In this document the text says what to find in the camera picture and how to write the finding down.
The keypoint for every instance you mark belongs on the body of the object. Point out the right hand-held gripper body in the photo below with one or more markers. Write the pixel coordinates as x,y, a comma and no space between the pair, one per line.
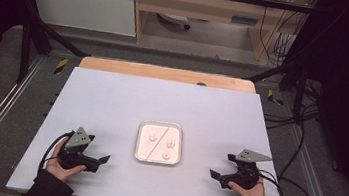
245,174

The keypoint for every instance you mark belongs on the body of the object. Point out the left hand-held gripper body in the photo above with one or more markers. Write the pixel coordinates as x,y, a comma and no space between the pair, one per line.
72,152

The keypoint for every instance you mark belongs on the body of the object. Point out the square silver-rimmed tray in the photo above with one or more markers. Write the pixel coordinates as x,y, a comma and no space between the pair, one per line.
156,149

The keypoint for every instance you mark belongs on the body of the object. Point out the white marshmallow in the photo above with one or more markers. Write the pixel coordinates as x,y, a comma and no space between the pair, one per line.
152,137

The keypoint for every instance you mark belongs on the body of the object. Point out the thin wooden skewer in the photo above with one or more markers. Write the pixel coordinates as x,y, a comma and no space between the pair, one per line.
158,142

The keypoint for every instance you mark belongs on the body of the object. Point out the person's right hand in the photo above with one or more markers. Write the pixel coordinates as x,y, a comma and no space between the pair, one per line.
250,192

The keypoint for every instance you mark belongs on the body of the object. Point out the person's left hand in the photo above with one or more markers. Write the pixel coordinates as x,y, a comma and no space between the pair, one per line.
61,171

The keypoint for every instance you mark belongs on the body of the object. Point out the yellow black tape marker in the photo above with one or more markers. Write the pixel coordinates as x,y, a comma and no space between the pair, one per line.
61,66
275,98

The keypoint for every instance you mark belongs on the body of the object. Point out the wooden table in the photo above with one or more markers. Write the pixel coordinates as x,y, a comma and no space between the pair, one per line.
152,71

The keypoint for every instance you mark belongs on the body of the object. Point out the white cabinet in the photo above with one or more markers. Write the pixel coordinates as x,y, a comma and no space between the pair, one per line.
83,3

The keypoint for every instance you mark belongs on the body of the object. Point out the light wooden desk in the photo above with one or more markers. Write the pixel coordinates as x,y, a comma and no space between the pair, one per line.
200,5

